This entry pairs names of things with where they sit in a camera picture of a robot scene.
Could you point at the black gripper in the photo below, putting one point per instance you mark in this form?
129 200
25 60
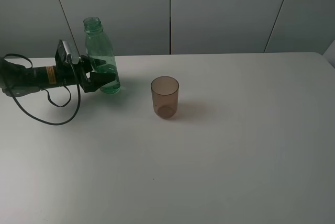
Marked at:
66 76

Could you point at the pink transparent plastic cup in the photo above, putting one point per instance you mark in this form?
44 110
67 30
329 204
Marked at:
164 92

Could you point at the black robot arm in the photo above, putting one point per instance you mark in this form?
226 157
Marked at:
21 81

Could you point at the green transparent water bottle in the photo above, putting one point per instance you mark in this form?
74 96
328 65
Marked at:
99 49

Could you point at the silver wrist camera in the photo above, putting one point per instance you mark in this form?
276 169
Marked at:
66 53

